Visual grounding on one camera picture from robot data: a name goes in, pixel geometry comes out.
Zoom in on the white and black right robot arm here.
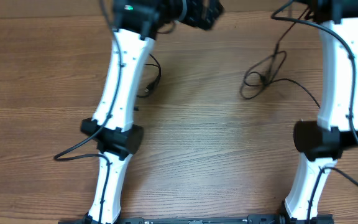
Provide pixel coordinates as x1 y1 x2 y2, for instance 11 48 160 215
276 1 358 223

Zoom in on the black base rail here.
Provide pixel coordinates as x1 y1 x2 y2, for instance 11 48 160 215
57 213 335 224

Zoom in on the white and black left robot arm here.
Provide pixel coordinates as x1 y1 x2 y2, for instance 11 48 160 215
81 0 224 223

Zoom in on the black thin USB cable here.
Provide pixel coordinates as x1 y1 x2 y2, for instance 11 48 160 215
239 6 321 110

